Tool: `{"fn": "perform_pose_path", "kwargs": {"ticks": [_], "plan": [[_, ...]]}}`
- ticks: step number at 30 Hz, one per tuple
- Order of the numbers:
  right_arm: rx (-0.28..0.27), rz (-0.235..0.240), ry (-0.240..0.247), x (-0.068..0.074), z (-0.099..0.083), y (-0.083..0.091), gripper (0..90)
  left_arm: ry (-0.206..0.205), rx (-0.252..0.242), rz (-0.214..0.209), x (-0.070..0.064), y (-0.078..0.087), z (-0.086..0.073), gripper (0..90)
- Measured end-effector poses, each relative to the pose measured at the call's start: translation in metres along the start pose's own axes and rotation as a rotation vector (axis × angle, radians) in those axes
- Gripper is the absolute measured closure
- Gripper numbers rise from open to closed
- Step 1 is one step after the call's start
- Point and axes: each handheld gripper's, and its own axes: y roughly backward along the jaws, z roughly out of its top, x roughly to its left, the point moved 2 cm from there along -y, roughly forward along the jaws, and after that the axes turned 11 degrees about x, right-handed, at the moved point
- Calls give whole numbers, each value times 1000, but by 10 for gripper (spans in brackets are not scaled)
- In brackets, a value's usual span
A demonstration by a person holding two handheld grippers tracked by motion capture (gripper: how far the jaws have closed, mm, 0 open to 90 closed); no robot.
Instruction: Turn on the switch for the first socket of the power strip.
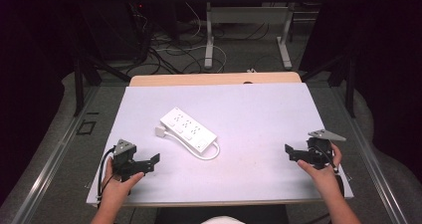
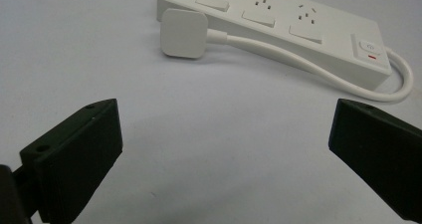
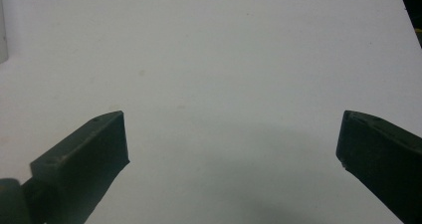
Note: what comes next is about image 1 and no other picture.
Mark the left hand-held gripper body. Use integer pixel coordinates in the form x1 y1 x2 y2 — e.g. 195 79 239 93
111 138 149 182

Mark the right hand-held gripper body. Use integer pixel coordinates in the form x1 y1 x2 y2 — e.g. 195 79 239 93
305 128 347 170

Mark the person's right hand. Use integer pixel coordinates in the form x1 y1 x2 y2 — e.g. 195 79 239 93
297 142 343 198

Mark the person's left hand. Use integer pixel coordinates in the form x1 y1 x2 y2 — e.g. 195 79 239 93
100 157 145 204

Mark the white table mat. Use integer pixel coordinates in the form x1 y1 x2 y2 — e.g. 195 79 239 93
86 82 354 207

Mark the black floor socket box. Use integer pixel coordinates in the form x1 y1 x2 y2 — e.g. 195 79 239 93
76 118 98 136

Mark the white power strip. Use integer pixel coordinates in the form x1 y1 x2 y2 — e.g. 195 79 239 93
159 107 219 157

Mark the black metal stand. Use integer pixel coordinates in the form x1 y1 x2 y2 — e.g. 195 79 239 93
68 34 132 117
300 48 357 118

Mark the person's dark clothing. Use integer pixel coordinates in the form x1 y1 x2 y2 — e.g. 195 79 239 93
154 204 291 224

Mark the black computer tower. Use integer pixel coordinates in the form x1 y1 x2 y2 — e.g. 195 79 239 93
79 0 152 63

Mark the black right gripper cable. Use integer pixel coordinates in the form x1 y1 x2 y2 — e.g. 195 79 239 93
315 145 346 198

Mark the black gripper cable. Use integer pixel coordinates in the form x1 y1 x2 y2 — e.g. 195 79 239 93
97 146 116 206
315 145 346 198

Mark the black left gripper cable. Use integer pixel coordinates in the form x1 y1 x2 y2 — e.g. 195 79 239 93
97 146 116 206

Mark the metal floor rail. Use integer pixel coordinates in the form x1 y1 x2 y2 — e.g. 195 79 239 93
11 86 101 224
331 88 409 224

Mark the white power strip cable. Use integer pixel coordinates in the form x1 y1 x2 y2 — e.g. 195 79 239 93
163 130 221 161

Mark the tangle of floor cables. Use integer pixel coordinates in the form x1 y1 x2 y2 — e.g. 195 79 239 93
127 1 272 76

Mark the white metal desk frame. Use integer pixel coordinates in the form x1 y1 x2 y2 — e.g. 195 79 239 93
184 0 330 71

